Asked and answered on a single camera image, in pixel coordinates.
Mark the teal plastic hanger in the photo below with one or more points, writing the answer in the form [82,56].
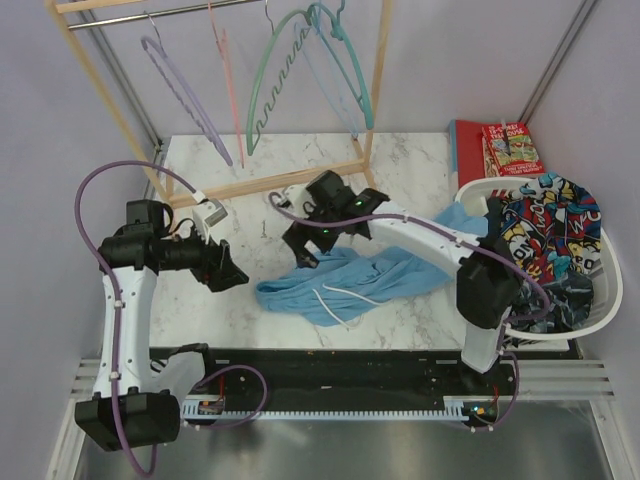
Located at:
[350,72]

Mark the red book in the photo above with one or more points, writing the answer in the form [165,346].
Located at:
[466,151]

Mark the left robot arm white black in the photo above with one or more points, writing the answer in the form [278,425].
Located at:
[132,405]

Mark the purple plastic hanger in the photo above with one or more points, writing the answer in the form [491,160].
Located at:
[182,91]

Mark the light blue cable duct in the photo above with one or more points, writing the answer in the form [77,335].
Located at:
[194,410]

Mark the comic cover book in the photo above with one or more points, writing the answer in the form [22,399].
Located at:
[508,150]

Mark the white laundry basket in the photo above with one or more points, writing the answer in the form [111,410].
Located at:
[606,274]

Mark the light blue shorts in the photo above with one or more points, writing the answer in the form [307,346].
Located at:
[345,285]

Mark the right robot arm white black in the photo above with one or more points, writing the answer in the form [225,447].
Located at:
[487,279]

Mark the wooden clothes rack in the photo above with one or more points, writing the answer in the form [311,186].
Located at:
[361,165]

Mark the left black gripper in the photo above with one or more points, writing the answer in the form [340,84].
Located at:
[215,268]

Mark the green plastic hanger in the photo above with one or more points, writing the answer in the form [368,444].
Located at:
[258,117]

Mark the colourful comic print garment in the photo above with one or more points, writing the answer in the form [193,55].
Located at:
[552,226]

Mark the dark patterned garment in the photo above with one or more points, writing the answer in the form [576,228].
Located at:
[571,301]

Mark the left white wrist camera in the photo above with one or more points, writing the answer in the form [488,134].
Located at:
[206,215]

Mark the metal rack rod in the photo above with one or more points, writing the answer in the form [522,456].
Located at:
[157,14]

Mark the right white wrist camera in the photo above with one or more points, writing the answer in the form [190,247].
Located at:
[298,201]

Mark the light blue wire hanger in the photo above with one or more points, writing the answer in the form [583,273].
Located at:
[325,72]

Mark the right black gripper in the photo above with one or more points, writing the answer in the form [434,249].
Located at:
[296,238]

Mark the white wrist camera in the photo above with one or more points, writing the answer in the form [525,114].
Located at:
[206,215]
[298,201]

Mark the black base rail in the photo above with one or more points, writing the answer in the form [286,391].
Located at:
[351,380]

